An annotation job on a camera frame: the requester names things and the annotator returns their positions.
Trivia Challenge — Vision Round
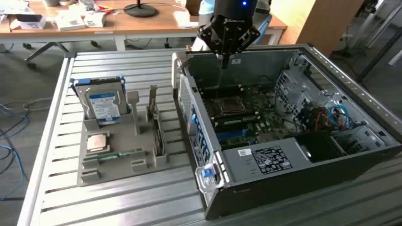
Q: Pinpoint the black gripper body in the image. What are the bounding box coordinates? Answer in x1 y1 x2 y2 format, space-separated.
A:
211 0 257 53

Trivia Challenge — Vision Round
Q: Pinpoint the black GPU graphics card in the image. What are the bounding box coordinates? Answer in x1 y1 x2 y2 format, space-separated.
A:
145 84 167 158

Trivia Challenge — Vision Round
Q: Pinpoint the white paper stack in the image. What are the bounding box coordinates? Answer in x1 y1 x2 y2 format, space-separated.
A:
173 10 199 29

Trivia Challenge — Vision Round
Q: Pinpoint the black monitor stand base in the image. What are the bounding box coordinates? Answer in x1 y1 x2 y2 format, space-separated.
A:
123 0 160 17

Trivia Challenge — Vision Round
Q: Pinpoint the wooden cabinet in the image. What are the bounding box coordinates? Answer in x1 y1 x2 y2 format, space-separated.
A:
295 0 367 57

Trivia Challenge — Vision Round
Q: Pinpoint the wooden desk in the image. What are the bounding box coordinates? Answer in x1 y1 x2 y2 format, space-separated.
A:
0 0 288 51

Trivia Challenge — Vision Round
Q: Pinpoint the metal CPU socket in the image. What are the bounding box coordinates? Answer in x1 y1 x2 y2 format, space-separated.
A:
213 96 248 116

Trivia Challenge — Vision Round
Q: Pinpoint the red yellow packet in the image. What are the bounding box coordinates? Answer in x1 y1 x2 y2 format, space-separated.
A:
93 4 115 14

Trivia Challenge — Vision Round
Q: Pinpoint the green motherboard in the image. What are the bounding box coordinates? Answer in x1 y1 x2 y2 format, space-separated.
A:
200 83 304 145

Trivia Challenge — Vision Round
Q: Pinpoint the small white box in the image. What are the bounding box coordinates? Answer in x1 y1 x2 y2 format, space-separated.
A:
84 11 107 28

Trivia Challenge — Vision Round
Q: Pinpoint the green RAM stick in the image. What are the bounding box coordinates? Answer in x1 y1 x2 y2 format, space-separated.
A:
83 147 144 162
219 115 256 125

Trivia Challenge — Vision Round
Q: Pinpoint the blue expansion slot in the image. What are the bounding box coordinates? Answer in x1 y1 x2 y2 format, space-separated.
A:
215 130 249 140

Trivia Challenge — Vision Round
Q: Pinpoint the flat white box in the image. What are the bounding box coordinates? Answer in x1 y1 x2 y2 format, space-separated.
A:
54 14 85 32

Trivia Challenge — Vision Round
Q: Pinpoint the hard disk with blue carrier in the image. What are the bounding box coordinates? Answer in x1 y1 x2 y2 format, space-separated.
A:
69 74 127 126

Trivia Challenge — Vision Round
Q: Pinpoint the grey parts rack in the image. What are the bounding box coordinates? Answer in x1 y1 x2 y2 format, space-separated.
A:
76 90 172 188

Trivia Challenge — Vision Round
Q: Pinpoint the grey leg with casters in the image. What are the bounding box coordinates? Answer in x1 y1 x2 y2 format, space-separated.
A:
22 41 71 69

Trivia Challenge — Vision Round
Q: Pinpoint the black and white box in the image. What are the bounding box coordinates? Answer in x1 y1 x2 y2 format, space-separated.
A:
8 13 46 31

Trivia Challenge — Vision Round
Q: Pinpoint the grey power supply unit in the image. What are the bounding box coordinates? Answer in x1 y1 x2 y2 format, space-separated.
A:
220 137 315 184

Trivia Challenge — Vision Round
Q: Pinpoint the silver disk bay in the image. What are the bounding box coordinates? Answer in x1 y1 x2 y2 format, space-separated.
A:
328 125 388 155

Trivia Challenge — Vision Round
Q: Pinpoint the copper-topped CPU chip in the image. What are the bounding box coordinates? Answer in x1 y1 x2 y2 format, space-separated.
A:
85 134 108 152

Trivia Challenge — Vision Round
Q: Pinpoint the pile of papers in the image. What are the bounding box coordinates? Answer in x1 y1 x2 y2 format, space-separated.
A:
0 0 36 15

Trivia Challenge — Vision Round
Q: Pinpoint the open black PC case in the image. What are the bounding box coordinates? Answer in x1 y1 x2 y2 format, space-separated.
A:
171 43 402 221

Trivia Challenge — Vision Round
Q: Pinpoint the red wire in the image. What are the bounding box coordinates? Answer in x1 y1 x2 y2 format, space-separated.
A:
315 110 331 130

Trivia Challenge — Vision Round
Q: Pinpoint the blue disk wire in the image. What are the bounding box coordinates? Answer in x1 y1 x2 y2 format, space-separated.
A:
327 105 352 132

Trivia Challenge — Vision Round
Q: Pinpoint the grey floor cable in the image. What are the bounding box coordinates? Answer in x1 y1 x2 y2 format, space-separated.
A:
0 97 53 113

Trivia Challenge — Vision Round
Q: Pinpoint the blue floor cable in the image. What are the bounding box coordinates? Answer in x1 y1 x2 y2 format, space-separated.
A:
0 105 30 201

